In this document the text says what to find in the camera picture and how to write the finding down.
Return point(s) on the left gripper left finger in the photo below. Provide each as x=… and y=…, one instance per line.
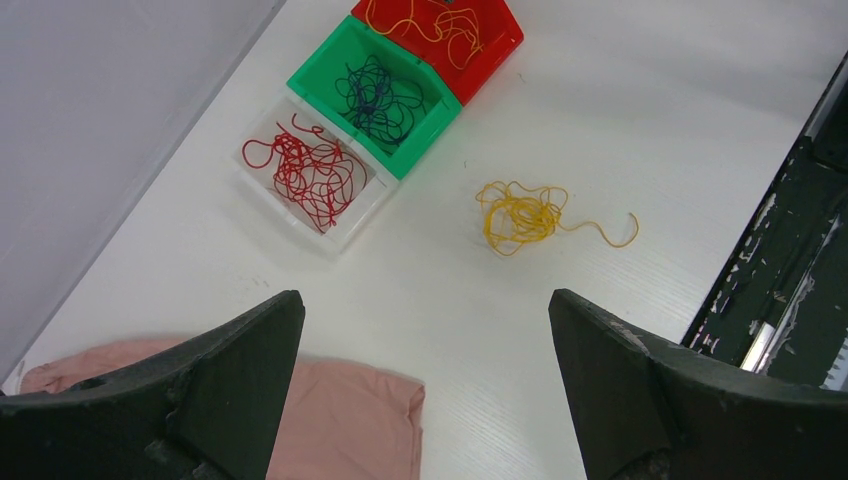
x=207, y=408

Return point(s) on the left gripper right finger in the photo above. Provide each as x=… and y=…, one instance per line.
x=644, y=407

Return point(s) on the pink cloth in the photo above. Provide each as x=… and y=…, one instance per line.
x=346, y=420

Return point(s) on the clear plastic bin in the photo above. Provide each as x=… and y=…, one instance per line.
x=319, y=183

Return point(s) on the green plastic bin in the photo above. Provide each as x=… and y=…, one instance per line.
x=391, y=102

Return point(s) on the red plastic bin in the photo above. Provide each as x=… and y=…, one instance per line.
x=464, y=41

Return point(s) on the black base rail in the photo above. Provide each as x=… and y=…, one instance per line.
x=779, y=306

